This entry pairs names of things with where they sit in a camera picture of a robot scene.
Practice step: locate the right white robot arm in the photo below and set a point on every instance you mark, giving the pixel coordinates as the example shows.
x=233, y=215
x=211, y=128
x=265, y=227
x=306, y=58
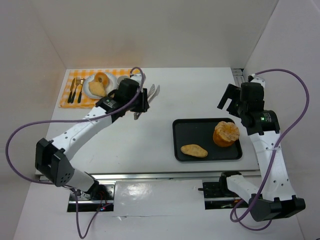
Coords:
x=275, y=198

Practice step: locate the white plate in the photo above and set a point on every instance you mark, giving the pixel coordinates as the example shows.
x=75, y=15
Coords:
x=112, y=85

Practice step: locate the black tray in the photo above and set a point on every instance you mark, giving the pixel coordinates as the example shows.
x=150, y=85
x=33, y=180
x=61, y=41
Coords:
x=199, y=131

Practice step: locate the ring donut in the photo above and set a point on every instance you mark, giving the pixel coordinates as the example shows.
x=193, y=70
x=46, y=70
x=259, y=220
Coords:
x=102, y=78

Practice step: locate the tall sugared pastry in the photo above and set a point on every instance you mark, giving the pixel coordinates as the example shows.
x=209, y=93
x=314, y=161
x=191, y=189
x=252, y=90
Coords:
x=225, y=134

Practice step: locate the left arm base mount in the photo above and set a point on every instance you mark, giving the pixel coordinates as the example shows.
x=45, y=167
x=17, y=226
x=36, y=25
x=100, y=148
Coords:
x=103, y=201

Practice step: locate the metal tongs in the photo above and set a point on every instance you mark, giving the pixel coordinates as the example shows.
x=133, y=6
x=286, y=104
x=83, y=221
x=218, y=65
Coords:
x=153, y=92

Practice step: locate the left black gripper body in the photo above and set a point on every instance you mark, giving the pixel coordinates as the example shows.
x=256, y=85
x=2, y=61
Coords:
x=144, y=100

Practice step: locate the oval flat bread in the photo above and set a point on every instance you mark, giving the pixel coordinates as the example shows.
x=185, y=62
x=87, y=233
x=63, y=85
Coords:
x=194, y=150

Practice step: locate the black handled knife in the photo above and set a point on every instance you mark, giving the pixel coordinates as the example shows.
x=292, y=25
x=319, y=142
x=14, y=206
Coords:
x=71, y=90

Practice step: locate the aluminium corner rail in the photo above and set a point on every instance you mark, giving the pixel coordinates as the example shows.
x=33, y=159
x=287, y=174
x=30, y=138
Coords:
x=238, y=76

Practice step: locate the purple mug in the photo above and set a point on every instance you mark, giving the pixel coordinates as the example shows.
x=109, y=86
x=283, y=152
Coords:
x=121, y=78

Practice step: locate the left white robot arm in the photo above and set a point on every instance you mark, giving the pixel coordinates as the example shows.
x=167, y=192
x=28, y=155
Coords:
x=53, y=157

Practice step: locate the black handled fork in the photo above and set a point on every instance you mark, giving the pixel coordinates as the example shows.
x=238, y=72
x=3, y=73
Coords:
x=77, y=83

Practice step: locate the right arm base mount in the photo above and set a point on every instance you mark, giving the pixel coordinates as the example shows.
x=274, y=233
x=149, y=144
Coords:
x=216, y=194

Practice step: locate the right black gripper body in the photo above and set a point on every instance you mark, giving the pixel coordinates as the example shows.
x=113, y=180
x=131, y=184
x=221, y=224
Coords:
x=231, y=97

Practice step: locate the triangular bread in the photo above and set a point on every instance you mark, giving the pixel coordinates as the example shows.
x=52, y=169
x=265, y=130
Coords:
x=97, y=88

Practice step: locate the black handled spoon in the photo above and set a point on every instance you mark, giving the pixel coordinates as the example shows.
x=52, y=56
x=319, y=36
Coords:
x=81, y=90

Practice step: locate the aluminium front rail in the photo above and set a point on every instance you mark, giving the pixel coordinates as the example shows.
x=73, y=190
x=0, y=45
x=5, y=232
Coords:
x=158, y=176

